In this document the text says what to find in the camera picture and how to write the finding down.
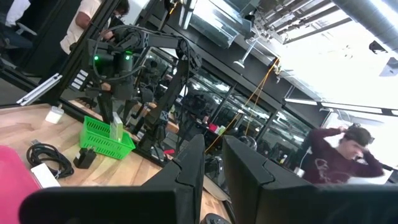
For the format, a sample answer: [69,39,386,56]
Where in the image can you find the person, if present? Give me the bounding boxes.
[59,0,130,55]
[0,0,32,48]
[299,123,386,185]

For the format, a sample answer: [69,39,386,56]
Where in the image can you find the small white charger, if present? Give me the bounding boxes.
[45,103,65,125]

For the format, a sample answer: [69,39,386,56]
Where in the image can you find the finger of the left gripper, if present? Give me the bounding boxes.
[98,92,115,124]
[123,98,138,126]

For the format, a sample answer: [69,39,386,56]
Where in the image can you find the red plastic bin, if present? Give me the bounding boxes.
[0,145,42,224]

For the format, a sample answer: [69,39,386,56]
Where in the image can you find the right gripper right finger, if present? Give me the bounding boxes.
[221,134,398,224]

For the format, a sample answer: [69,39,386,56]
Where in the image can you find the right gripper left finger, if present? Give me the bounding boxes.
[18,133,206,224]

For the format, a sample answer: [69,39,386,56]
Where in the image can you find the slim white green box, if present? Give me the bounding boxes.
[109,111,124,142]

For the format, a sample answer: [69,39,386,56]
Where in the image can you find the small black adapter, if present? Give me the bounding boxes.
[73,146,98,170]

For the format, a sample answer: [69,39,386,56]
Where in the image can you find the silver aluminium bar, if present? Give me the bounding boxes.
[16,73,63,107]

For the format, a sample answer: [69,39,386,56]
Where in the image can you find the thin yellow cable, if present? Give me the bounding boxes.
[204,57,281,154]

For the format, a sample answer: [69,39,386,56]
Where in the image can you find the white printed box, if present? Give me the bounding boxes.
[30,162,61,189]

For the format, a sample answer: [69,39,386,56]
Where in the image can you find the green plastic bin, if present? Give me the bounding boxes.
[79,115,136,161]

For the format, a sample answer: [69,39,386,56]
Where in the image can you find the black cable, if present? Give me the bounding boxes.
[25,142,75,180]

